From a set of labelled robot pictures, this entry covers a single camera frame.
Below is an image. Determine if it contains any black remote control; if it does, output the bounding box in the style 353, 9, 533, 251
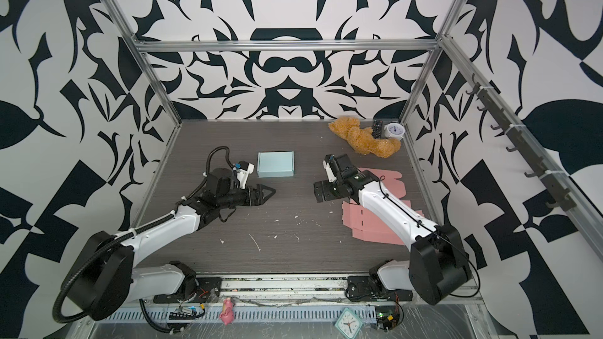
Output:
372, 119, 383, 139

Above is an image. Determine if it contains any pink paper box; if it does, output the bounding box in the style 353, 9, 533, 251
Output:
342, 167, 411, 246

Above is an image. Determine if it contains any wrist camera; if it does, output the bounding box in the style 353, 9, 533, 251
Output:
233, 161, 255, 190
323, 155, 339, 183

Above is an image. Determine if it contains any pink small toy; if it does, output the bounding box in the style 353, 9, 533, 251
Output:
219, 298, 235, 325

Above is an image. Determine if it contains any black coat hook rail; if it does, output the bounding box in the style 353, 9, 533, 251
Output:
468, 82, 580, 212

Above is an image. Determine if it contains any black corrugated cable left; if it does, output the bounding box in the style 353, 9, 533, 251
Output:
51, 232, 189, 335

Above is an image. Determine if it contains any light blue paper box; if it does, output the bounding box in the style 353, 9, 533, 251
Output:
257, 152, 295, 178

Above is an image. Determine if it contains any brown teddy bear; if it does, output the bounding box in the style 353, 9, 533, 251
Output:
328, 117, 401, 159

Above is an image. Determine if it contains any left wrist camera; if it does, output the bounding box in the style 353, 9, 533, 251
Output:
233, 161, 255, 190

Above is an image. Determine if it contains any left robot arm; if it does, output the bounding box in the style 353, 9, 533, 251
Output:
52, 168, 276, 323

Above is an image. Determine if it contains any white round alarm clock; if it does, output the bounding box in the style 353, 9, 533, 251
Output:
383, 122, 406, 141

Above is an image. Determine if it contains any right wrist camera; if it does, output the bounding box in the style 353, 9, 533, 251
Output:
323, 155, 339, 183

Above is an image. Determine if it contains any circuit board right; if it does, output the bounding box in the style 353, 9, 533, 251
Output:
375, 305, 405, 332

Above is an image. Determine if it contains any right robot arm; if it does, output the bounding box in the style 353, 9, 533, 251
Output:
313, 155, 472, 305

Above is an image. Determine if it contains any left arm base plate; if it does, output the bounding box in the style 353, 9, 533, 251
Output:
152, 276, 222, 304

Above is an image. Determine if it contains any green circuit board left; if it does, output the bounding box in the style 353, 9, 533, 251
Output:
169, 304, 206, 320

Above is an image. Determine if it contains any teal square clock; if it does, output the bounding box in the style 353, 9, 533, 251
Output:
335, 308, 364, 339

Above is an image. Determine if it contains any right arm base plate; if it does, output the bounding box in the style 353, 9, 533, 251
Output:
345, 276, 414, 302

